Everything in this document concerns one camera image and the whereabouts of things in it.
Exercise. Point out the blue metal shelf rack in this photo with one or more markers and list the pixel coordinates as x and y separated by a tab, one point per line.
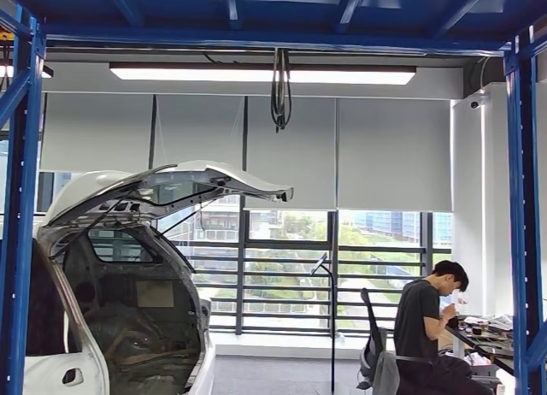
21	211

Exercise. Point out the grey roller blind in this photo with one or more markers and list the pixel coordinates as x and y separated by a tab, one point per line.
393	154
98	132
299	154
196	132

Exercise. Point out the white car tailgate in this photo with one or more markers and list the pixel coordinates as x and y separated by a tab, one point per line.
231	177

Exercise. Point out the long ceiling light bar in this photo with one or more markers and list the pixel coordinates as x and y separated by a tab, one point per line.
192	74
5	70

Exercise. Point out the black floor stand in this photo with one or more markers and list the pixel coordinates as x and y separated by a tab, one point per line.
333	336

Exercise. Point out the black office chair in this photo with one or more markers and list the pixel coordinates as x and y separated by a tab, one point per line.
370	319

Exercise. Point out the person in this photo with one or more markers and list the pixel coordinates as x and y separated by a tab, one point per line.
412	324

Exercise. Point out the grey jacket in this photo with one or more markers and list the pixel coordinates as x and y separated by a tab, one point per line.
386	375

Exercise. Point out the black desk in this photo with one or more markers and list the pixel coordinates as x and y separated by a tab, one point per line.
491	355

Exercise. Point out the white car body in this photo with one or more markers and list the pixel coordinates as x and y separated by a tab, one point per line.
47	375

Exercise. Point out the dark window frame with railing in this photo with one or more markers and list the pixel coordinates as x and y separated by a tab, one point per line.
241	268

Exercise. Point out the white security camera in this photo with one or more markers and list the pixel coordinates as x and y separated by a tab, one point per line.
475	104

